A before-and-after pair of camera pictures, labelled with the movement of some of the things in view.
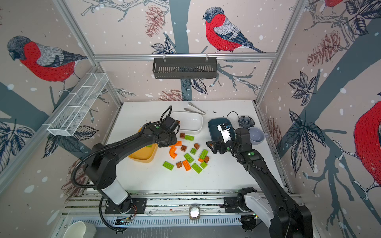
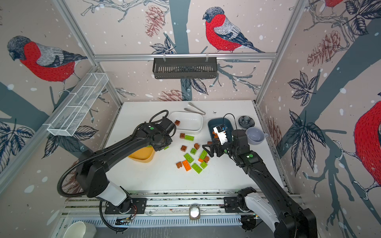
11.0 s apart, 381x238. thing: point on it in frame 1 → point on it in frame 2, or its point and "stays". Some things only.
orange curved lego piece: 172,151 → 216,136
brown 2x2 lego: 183,148 stays
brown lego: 179,164 stays
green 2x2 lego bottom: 203,164 stays
